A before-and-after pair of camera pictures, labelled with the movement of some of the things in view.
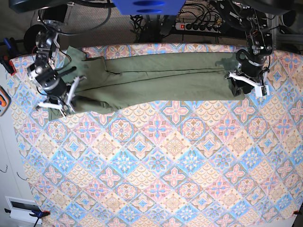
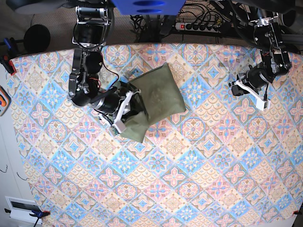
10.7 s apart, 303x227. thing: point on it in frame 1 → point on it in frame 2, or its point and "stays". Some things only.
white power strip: (199, 27) stays
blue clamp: (39, 214) stays
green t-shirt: (105, 82) → (162, 101)
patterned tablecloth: (229, 162) stays
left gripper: (60, 94) → (117, 106)
